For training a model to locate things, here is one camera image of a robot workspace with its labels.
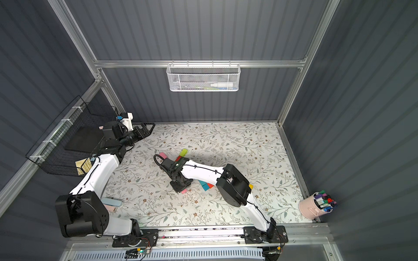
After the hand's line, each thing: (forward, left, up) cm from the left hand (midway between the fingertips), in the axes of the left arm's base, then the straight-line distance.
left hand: (150, 127), depth 80 cm
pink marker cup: (-33, -77, -17) cm, 85 cm away
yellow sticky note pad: (-25, +18, +5) cm, 31 cm away
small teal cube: (-20, -27, -28) cm, 44 cm away
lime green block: (+4, -12, -29) cm, 32 cm away
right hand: (-22, -13, -26) cm, 37 cm away
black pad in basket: (-7, +28, 0) cm, 29 cm away
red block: (-19, -30, -27) cm, 44 cm away
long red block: (-1, -9, -28) cm, 29 cm away
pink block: (-25, -17, -20) cm, 36 cm away
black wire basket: (-20, +33, +5) cm, 39 cm away
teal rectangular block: (-18, -25, -27) cm, 41 cm away
